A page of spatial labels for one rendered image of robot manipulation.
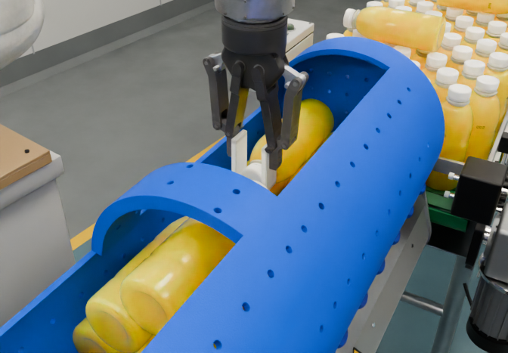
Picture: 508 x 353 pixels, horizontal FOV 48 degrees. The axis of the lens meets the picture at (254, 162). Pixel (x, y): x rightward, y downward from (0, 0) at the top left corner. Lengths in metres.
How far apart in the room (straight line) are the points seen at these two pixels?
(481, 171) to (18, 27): 0.85
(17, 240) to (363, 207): 0.68
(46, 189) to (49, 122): 2.24
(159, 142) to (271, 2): 2.42
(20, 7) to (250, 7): 0.58
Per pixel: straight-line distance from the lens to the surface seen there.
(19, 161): 1.03
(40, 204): 1.09
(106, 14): 4.20
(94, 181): 2.76
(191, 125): 3.12
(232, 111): 0.71
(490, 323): 1.32
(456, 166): 1.09
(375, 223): 0.64
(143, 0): 4.42
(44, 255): 1.15
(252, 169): 0.75
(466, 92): 1.06
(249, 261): 0.49
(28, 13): 1.12
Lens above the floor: 1.55
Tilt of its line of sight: 34 degrees down
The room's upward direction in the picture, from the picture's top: straight up
